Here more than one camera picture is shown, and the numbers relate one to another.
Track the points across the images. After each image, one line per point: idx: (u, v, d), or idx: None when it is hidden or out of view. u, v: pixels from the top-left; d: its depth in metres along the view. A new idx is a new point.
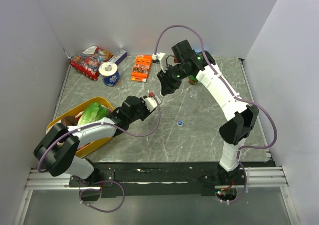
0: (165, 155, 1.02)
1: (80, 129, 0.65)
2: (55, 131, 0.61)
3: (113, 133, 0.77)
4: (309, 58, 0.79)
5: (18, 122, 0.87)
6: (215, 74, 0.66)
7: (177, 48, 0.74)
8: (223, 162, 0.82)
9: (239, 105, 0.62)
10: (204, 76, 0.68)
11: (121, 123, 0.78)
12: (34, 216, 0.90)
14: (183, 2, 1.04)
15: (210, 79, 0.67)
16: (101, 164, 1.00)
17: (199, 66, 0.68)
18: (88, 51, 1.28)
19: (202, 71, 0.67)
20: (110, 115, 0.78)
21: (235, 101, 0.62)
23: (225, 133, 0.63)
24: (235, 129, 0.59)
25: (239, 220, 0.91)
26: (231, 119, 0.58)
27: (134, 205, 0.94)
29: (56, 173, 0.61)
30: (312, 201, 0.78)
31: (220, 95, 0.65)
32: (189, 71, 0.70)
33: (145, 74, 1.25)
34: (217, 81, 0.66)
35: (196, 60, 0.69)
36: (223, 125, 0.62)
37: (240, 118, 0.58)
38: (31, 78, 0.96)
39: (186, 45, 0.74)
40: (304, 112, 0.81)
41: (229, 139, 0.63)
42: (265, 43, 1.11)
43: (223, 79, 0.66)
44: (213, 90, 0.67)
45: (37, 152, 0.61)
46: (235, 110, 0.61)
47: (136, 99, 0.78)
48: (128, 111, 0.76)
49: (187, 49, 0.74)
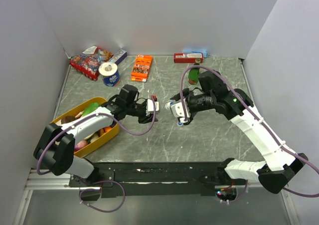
0: (165, 156, 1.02)
1: (75, 126, 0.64)
2: (49, 132, 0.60)
3: (111, 120, 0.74)
4: (308, 59, 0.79)
5: (19, 122, 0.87)
6: (256, 119, 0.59)
7: (205, 81, 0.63)
8: (230, 170, 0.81)
9: (284, 155, 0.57)
10: (242, 120, 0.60)
11: (118, 111, 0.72)
12: (34, 216, 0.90)
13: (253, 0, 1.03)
14: (183, 3, 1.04)
15: (249, 124, 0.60)
16: (101, 163, 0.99)
17: (236, 111, 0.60)
18: (88, 51, 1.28)
19: (240, 116, 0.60)
20: (105, 104, 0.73)
21: (280, 150, 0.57)
23: (264, 182, 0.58)
24: (283, 184, 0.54)
25: (239, 220, 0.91)
26: (280, 173, 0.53)
27: (134, 205, 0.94)
29: (60, 172, 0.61)
30: (311, 201, 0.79)
31: (263, 144, 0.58)
32: (222, 112, 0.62)
33: (145, 74, 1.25)
34: (259, 128, 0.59)
35: (231, 103, 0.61)
36: (265, 175, 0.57)
37: (290, 172, 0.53)
38: (31, 78, 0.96)
39: (218, 80, 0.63)
40: (304, 113, 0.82)
41: (271, 188, 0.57)
42: (266, 43, 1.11)
43: (266, 125, 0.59)
44: (253, 136, 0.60)
45: (37, 154, 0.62)
46: (283, 161, 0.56)
47: (134, 86, 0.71)
48: (125, 98, 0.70)
49: (220, 84, 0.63)
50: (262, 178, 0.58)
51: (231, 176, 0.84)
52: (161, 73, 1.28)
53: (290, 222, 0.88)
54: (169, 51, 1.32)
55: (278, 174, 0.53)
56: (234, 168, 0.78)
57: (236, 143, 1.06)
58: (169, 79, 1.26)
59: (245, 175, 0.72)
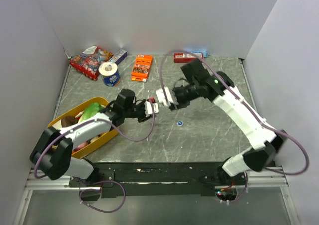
0: (165, 156, 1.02)
1: (73, 130, 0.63)
2: (47, 136, 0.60)
3: (108, 127, 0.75)
4: (308, 59, 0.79)
5: (19, 122, 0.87)
6: (237, 99, 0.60)
7: (187, 69, 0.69)
8: (228, 168, 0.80)
9: (266, 132, 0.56)
10: (224, 101, 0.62)
11: (116, 117, 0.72)
12: (34, 216, 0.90)
13: (253, 1, 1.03)
14: (182, 3, 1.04)
15: (231, 104, 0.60)
16: (101, 163, 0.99)
17: (217, 92, 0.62)
18: (88, 51, 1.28)
19: (222, 96, 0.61)
20: (104, 109, 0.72)
21: (261, 127, 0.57)
23: (250, 159, 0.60)
24: (265, 159, 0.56)
25: (239, 220, 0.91)
26: (261, 149, 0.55)
27: (134, 205, 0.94)
29: (55, 175, 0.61)
30: (312, 201, 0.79)
31: (245, 122, 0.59)
32: (205, 96, 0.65)
33: (145, 74, 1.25)
34: (240, 107, 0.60)
35: (213, 84, 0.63)
36: (249, 153, 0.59)
37: (270, 147, 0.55)
38: (31, 78, 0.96)
39: (198, 65, 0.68)
40: (304, 112, 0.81)
41: (255, 166, 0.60)
42: (266, 43, 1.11)
43: (246, 104, 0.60)
44: (236, 116, 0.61)
45: (33, 158, 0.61)
46: (264, 138, 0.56)
47: (131, 91, 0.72)
48: (123, 104, 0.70)
49: (201, 70, 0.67)
50: (248, 157, 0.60)
51: (231, 176, 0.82)
52: (160, 73, 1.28)
53: (290, 222, 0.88)
54: (169, 51, 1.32)
55: (260, 151, 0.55)
56: (228, 162, 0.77)
57: (236, 143, 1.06)
58: (169, 79, 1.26)
59: (240, 166, 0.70)
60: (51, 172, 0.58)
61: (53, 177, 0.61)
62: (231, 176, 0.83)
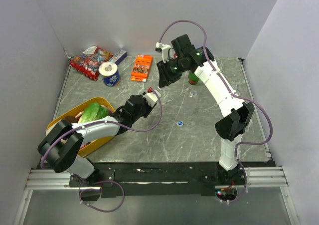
0: (165, 156, 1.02)
1: (84, 127, 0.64)
2: (60, 128, 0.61)
3: (115, 131, 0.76)
4: (308, 58, 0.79)
5: (18, 122, 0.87)
6: (214, 71, 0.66)
7: (176, 42, 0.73)
8: (223, 161, 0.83)
9: (235, 102, 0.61)
10: (202, 72, 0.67)
11: (125, 122, 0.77)
12: (34, 216, 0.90)
13: (253, 1, 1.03)
14: (183, 3, 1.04)
15: (208, 75, 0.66)
16: (101, 164, 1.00)
17: (198, 62, 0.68)
18: (88, 51, 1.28)
19: (201, 67, 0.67)
20: (113, 114, 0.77)
21: (232, 97, 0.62)
23: (220, 128, 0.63)
24: (231, 125, 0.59)
25: (239, 220, 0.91)
26: (227, 115, 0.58)
27: (134, 205, 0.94)
29: (60, 170, 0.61)
30: (312, 201, 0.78)
31: (218, 92, 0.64)
32: (187, 66, 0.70)
33: (145, 74, 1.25)
34: (215, 77, 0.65)
35: (195, 56, 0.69)
36: (219, 121, 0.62)
37: (236, 114, 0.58)
38: (31, 78, 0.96)
39: (185, 40, 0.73)
40: (304, 112, 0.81)
41: (225, 134, 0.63)
42: (266, 43, 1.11)
43: (222, 76, 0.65)
44: (211, 86, 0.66)
45: (42, 147, 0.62)
46: (232, 106, 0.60)
47: (140, 98, 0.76)
48: (131, 110, 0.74)
49: (187, 44, 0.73)
50: (219, 126, 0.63)
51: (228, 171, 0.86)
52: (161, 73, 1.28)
53: (290, 222, 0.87)
54: None
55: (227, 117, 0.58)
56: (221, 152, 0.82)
57: None
58: None
59: (227, 150, 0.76)
60: (57, 165, 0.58)
61: (57, 170, 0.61)
62: (228, 170, 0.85)
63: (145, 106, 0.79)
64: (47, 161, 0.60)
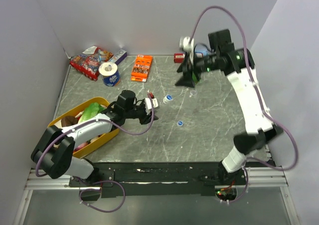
0: (165, 156, 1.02)
1: (75, 130, 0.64)
2: (50, 134, 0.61)
3: (109, 128, 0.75)
4: (308, 59, 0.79)
5: (18, 122, 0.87)
6: (250, 81, 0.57)
7: (214, 36, 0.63)
8: (226, 162, 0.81)
9: (264, 122, 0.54)
10: (237, 79, 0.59)
11: (117, 118, 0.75)
12: (34, 216, 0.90)
13: (253, 0, 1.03)
14: (183, 2, 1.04)
15: (242, 85, 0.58)
16: (101, 163, 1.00)
17: (234, 67, 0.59)
18: (88, 51, 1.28)
19: (237, 74, 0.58)
20: (105, 110, 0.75)
21: (262, 116, 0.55)
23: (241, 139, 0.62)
24: (254, 142, 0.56)
25: (239, 220, 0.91)
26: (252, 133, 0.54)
27: (134, 205, 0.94)
29: (56, 175, 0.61)
30: (312, 201, 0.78)
31: (248, 107, 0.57)
32: (222, 68, 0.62)
33: (145, 74, 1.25)
34: (250, 90, 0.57)
35: (233, 58, 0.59)
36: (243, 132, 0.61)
37: (262, 135, 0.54)
38: (31, 78, 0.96)
39: (226, 35, 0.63)
40: (304, 112, 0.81)
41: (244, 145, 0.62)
42: (266, 43, 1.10)
43: (257, 90, 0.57)
44: (242, 97, 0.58)
45: (35, 156, 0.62)
46: (259, 126, 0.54)
47: (132, 92, 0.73)
48: (123, 105, 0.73)
49: (226, 41, 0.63)
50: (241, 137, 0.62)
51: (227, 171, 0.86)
52: (160, 73, 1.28)
53: (290, 222, 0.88)
54: (169, 51, 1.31)
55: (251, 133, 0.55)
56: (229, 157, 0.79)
57: None
58: (169, 79, 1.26)
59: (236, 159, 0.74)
60: (53, 170, 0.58)
61: (54, 176, 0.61)
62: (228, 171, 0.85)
63: (139, 107, 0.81)
64: (43, 168, 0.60)
